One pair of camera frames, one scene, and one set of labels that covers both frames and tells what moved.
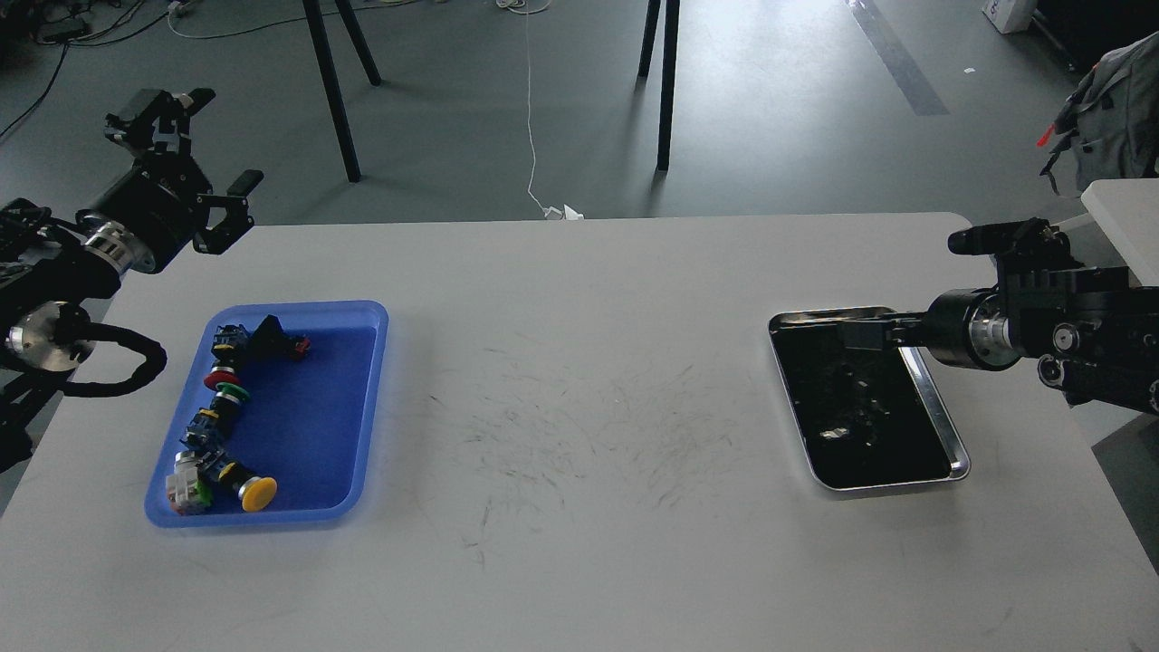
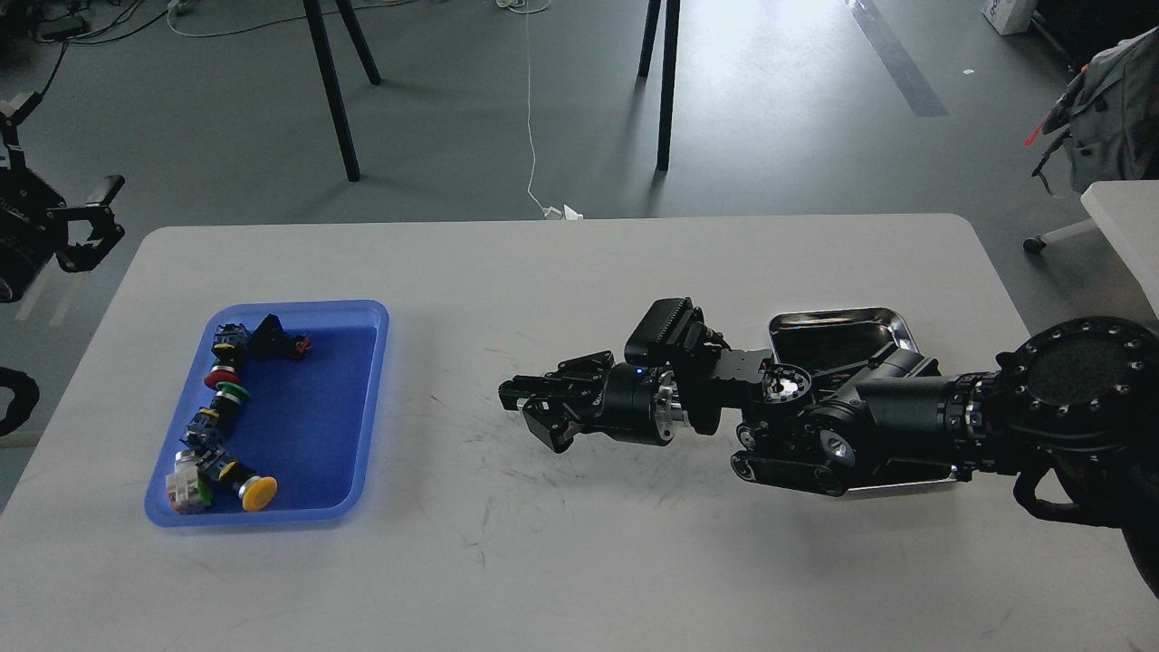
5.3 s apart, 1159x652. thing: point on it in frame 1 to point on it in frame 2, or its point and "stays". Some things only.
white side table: (1127, 213) stays
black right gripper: (963, 328) to (640, 405)
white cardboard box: (1010, 15) stays
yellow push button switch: (254, 493) stays
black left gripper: (145, 218) to (27, 238)
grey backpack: (1109, 121) stays
